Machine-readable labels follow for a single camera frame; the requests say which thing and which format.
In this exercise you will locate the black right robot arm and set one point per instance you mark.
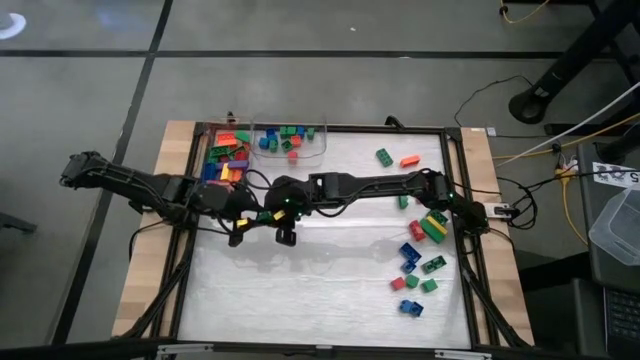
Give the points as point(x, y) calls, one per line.
point(385, 182)

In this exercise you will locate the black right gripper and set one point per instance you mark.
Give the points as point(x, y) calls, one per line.
point(290, 195)

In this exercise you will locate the white table cover sheet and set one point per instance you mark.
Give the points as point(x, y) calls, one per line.
point(325, 300)

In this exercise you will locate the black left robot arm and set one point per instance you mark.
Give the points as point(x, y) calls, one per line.
point(130, 180)

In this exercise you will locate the black keyboard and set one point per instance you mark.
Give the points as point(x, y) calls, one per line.
point(622, 320)

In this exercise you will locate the white paper label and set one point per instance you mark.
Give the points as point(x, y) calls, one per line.
point(617, 175)

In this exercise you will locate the black clamp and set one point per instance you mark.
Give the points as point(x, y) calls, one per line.
point(392, 121)

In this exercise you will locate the long blue block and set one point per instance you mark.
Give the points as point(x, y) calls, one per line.
point(410, 251)

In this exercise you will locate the clear plastic tub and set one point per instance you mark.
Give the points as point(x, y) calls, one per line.
point(620, 230)

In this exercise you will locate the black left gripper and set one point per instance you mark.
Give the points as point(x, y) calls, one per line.
point(220, 200)

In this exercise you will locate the small orange block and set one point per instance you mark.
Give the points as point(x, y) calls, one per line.
point(296, 141)

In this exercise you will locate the small green block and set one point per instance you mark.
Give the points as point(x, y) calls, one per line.
point(310, 133)
point(429, 285)
point(287, 145)
point(273, 145)
point(412, 281)
point(283, 132)
point(291, 131)

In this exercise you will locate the silver arm base connector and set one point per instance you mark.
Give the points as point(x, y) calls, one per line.
point(497, 210)

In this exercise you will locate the small red block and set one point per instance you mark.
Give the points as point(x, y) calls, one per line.
point(398, 283)
point(292, 157)

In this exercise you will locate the long orange-red block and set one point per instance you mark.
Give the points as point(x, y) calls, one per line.
point(226, 139)

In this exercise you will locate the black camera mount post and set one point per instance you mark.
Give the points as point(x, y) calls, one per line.
point(230, 118)

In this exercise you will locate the black furniture foot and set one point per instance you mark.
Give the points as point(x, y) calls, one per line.
point(15, 222)

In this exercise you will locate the black aluminium table frame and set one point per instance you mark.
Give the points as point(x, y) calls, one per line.
point(360, 128)

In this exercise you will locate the dark grey equipment case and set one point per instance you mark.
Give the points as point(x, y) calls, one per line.
point(597, 265)

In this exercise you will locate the small white box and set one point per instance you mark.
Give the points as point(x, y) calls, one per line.
point(491, 131)

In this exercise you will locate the clear plastic bin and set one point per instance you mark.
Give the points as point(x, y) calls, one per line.
point(312, 157)
point(206, 190)

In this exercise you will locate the long yellow block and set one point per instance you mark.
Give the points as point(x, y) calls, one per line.
point(225, 172)
point(436, 226)

